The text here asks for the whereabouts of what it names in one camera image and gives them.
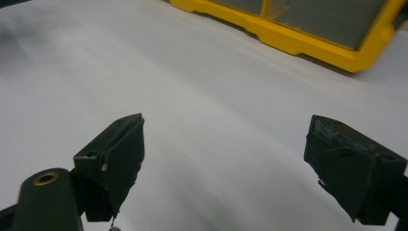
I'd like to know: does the yellow organizer cabinet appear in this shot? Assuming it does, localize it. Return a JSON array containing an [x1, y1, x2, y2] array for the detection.
[[168, 0, 408, 74]]

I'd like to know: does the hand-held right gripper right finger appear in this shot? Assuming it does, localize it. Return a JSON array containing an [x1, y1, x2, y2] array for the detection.
[[303, 114, 408, 226]]

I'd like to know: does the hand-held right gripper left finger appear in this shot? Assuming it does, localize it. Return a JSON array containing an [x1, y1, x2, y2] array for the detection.
[[72, 113, 146, 223]]

